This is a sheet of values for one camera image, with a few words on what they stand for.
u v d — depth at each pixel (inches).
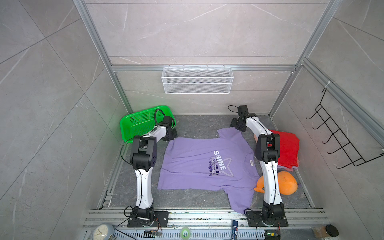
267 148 25.9
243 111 35.0
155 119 32.2
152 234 27.9
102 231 26.4
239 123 37.5
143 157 22.9
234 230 27.0
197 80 39.5
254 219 28.7
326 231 24.9
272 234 27.7
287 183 30.0
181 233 27.6
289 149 35.8
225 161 37.4
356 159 23.3
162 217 28.9
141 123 45.2
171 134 36.8
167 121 33.8
